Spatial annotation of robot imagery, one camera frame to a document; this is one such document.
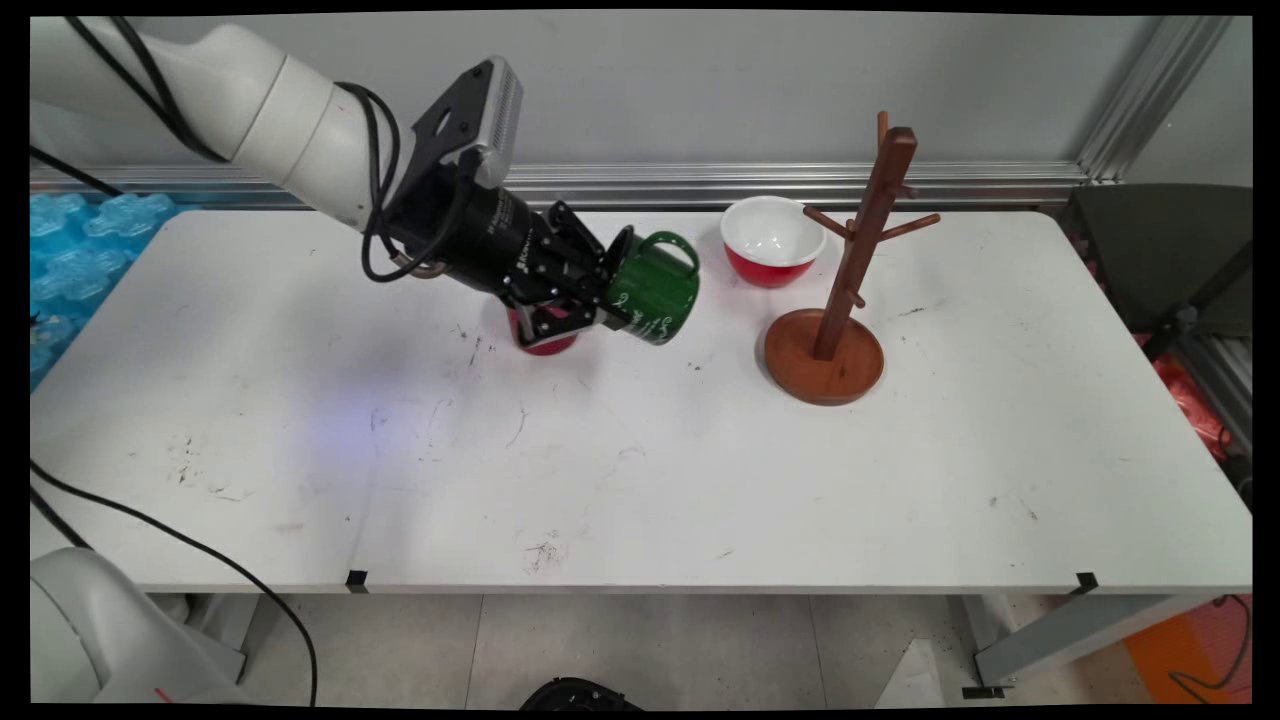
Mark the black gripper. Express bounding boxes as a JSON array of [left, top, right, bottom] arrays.
[[385, 165, 637, 350]]

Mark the green enamel mug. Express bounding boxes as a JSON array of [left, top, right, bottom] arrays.
[[603, 228, 701, 347]]

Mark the white robot base link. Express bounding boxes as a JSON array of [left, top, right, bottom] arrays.
[[30, 548, 251, 706]]

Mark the red enamel mug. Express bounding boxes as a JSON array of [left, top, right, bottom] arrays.
[[505, 300, 581, 357]]

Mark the red bowl white inside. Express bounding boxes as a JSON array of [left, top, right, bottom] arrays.
[[720, 196, 829, 290]]

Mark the brown wooden mug tree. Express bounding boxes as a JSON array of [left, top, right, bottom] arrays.
[[764, 111, 943, 407]]

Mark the black round floor object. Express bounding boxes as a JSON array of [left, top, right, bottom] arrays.
[[520, 677, 646, 713]]

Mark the grey table leg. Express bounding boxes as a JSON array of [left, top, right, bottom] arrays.
[[962, 595, 1216, 699], [150, 593, 263, 686]]

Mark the blue bubble wrap sheet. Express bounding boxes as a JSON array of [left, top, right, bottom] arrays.
[[30, 192, 181, 391]]

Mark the red plastic bag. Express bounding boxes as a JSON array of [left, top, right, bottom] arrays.
[[1150, 355, 1236, 461]]

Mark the orange floor mat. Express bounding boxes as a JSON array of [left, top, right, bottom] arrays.
[[1125, 597, 1253, 704]]

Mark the long aluminium frame rail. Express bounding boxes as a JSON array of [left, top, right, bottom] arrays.
[[30, 163, 1091, 211]]

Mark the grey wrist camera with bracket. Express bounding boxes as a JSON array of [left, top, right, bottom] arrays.
[[408, 57, 525, 191]]

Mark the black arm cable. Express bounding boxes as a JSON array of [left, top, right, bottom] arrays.
[[62, 15, 476, 286]]

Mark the long black trailing cable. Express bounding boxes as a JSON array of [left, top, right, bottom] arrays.
[[30, 458, 321, 707]]

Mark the slanted aluminium frame post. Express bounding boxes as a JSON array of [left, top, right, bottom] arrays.
[[1075, 15, 1236, 183]]

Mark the short aluminium frame rail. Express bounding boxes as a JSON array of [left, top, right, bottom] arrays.
[[1175, 335, 1253, 451]]

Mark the thin black floor cable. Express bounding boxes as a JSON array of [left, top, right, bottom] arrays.
[[1170, 595, 1253, 693]]

